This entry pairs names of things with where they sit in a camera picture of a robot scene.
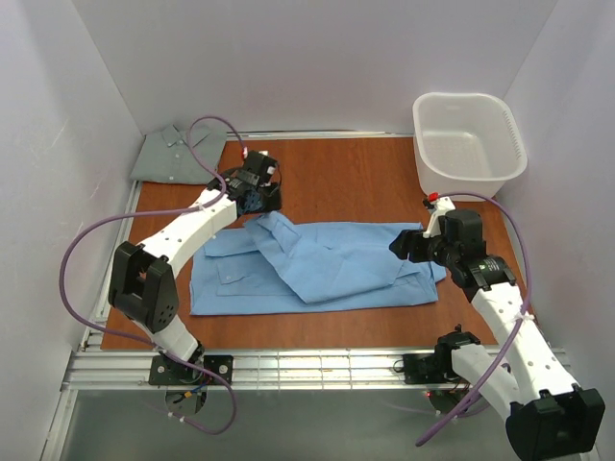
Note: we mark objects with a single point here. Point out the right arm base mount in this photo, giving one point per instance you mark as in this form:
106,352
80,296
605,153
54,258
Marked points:
419,369

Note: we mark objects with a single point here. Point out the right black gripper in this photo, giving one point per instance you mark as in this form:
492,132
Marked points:
416,246

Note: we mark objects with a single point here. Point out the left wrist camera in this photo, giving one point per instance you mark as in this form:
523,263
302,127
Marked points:
259,163

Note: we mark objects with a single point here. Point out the folded grey shirt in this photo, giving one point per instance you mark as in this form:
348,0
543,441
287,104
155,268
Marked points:
164,156

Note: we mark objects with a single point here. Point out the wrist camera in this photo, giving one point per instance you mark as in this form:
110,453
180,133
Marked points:
438,206
259,163

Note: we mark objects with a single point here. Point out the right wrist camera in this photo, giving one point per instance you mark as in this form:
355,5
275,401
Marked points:
438,206

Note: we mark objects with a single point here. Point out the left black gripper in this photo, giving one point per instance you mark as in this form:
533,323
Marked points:
259,202

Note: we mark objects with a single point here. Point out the white plastic basket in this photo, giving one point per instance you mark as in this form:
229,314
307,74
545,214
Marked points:
467,143

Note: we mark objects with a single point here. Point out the light blue long sleeve shirt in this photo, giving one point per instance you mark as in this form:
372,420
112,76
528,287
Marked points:
273,266

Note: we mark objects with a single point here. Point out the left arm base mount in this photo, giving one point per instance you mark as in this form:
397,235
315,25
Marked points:
167,372

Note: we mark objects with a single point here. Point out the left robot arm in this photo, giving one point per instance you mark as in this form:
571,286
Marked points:
143,276

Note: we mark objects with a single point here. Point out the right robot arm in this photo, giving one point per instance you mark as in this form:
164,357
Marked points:
546,413

